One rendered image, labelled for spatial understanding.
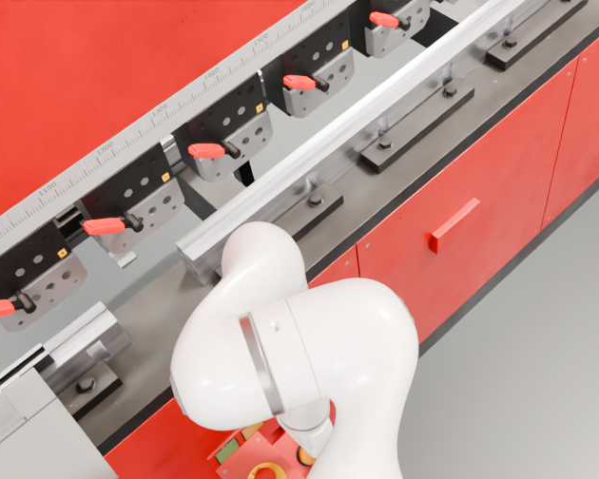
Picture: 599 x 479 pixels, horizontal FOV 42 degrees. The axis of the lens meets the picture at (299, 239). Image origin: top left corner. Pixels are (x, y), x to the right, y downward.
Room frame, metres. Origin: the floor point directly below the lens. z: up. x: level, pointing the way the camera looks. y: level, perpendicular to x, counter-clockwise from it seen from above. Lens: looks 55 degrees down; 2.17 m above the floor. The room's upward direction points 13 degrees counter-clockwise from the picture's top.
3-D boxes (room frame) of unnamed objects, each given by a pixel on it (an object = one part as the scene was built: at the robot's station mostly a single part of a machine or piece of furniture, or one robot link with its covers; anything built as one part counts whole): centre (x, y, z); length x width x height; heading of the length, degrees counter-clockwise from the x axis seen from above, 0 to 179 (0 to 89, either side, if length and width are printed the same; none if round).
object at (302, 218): (0.92, 0.03, 0.89); 0.30 x 0.05 x 0.03; 122
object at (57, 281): (0.74, 0.43, 1.21); 0.15 x 0.09 x 0.17; 122
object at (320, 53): (1.06, -0.08, 1.21); 0.15 x 0.09 x 0.17; 122
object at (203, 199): (1.29, 0.27, 0.81); 0.64 x 0.08 x 0.14; 32
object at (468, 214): (1.05, -0.38, 0.59); 0.15 x 0.02 x 0.07; 122
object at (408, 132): (1.13, -0.31, 0.89); 0.30 x 0.05 x 0.03; 122
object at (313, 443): (0.50, 0.05, 0.95); 0.10 x 0.07 x 0.11; 33
